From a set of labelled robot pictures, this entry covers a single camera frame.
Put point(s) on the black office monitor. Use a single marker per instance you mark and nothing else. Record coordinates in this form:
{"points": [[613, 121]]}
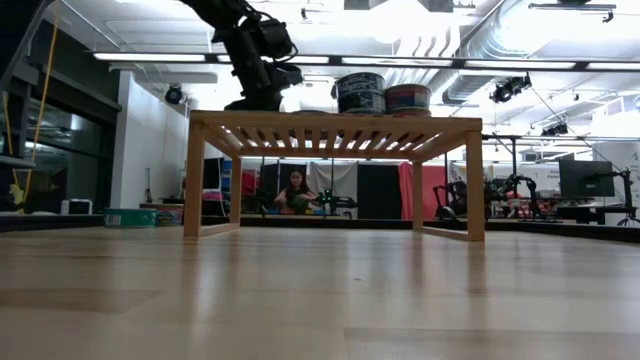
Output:
{"points": [[586, 178]]}

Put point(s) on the red curtain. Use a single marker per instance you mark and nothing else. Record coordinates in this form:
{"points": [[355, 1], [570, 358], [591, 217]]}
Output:
{"points": [[430, 190]]}

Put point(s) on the wooden slatted shelf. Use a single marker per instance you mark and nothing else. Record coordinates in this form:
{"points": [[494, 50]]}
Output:
{"points": [[325, 122]]}

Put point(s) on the grey hanging cloth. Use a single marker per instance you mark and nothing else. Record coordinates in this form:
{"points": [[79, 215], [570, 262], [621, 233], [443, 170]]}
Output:
{"points": [[332, 175]]}

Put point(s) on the gold-lidded pink-blue can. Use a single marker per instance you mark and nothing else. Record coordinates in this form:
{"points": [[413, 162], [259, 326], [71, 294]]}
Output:
{"points": [[407, 97], [169, 218]]}

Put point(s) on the black round ceiling lamp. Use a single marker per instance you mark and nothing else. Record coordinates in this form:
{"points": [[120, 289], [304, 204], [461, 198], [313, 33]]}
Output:
{"points": [[173, 94]]}

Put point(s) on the silver ventilation duct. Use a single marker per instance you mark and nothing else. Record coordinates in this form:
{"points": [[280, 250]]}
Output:
{"points": [[480, 55]]}

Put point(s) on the black ceiling rail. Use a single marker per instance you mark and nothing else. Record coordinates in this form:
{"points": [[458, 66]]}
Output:
{"points": [[572, 6]]}

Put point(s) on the black partition panel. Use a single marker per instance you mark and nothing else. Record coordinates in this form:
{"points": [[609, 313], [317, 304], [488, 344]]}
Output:
{"points": [[379, 190]]}

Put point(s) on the black idle robot arm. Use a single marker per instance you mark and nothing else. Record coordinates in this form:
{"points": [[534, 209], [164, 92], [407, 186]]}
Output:
{"points": [[336, 201], [520, 192], [450, 200]]}

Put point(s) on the teal-labelled tin can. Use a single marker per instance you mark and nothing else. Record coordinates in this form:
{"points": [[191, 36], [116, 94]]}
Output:
{"points": [[131, 218]]}

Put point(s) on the LED light bar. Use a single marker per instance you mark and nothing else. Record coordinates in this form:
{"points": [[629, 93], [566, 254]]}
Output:
{"points": [[520, 64]]}

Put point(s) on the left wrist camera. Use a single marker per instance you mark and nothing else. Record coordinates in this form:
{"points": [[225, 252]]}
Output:
{"points": [[274, 39]]}

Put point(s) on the person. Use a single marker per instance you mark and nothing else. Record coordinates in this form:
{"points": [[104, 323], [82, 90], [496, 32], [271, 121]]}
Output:
{"points": [[296, 192]]}

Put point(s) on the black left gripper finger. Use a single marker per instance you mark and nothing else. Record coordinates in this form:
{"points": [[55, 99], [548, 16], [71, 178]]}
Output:
{"points": [[267, 105], [240, 105]]}

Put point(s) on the black metal table frame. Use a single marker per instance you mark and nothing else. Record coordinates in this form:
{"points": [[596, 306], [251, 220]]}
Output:
{"points": [[550, 230]]}

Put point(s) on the black ceiling spotlight cluster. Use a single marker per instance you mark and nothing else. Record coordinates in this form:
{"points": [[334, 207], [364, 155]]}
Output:
{"points": [[510, 88], [555, 129]]}

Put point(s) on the small white box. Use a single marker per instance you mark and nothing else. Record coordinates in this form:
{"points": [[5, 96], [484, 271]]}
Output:
{"points": [[76, 206]]}

